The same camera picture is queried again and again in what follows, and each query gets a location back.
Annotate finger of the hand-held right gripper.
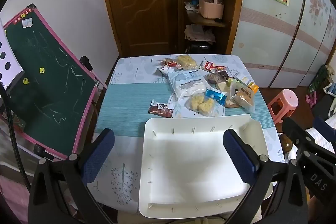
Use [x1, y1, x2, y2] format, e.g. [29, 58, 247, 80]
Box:
[282, 117, 319, 159]
[313, 116, 336, 153]

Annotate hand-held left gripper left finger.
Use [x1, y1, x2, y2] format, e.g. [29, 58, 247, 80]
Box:
[28, 128, 115, 224]

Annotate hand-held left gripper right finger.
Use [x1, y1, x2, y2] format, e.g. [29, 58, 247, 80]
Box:
[223, 128, 308, 224]

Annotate white plastic tray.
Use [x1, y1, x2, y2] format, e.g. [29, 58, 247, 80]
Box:
[138, 114, 269, 219]

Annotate clear bread packet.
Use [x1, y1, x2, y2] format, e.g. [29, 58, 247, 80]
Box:
[226, 82, 256, 113]

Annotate small blue packet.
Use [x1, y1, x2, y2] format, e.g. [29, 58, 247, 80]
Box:
[205, 89, 227, 106]

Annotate yellow round crisp packet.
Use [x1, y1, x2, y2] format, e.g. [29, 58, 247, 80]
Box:
[185, 93, 226, 117]

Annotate white orange snack packet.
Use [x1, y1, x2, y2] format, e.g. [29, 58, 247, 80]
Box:
[236, 76, 259, 94]

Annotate brown chocolate packet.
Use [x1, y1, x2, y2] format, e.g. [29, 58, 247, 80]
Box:
[148, 99, 175, 118]

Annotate green pastry packet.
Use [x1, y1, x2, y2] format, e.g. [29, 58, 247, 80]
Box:
[226, 76, 243, 86]

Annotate mixed nut crisp packet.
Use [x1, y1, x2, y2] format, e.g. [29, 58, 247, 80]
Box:
[203, 73, 223, 84]

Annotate large white bag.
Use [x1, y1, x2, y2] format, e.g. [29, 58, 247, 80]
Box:
[159, 67, 208, 102]

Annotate red white cookie packet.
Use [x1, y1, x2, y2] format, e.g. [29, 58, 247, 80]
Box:
[199, 60, 227, 73]

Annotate yellow crisp block packet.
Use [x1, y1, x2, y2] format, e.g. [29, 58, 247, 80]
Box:
[175, 55, 198, 71]

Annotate red candy packet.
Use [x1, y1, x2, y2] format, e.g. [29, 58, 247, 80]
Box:
[157, 57, 181, 69]

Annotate checked white blanket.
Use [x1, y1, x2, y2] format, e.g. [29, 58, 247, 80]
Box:
[304, 119, 336, 155]

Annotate dark cloth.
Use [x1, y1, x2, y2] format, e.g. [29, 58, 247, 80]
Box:
[311, 93, 336, 119]

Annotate pink toy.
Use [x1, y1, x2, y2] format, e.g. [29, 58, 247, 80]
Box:
[305, 95, 318, 108]

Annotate light blue cloth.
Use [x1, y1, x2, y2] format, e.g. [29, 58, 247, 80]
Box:
[324, 84, 336, 97]

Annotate pink plastic stool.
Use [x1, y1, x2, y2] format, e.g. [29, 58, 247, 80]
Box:
[268, 89, 299, 125]

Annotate green box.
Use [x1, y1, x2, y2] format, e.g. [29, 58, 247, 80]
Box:
[307, 65, 331, 98]

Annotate floral sliding wardrobe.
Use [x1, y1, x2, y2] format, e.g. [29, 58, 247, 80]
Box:
[231, 0, 336, 88]

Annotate black easel knob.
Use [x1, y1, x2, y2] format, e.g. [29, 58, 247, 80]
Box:
[80, 56, 92, 69]

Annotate black container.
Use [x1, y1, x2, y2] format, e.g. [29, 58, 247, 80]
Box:
[189, 42, 210, 54]

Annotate folded cloths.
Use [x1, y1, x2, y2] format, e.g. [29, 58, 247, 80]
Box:
[184, 25, 216, 43]

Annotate white paper black dots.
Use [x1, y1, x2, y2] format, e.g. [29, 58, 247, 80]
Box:
[0, 18, 25, 83]

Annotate wooden shelf cabinet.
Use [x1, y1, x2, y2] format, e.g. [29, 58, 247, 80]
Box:
[178, 0, 246, 55]

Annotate pink basket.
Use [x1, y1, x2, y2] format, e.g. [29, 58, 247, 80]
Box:
[198, 0, 225, 18]

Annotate wooden door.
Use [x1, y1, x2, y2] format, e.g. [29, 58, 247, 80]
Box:
[97, 0, 184, 56]

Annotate small toy pile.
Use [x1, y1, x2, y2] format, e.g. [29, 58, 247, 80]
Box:
[184, 0, 200, 13]

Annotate wooden bed frame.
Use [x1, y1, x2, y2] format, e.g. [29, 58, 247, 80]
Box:
[278, 133, 294, 159]

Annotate black cable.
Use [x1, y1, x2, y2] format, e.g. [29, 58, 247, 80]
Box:
[0, 82, 29, 189]

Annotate green chalkboard pink frame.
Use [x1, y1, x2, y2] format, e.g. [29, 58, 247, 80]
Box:
[0, 4, 108, 161]

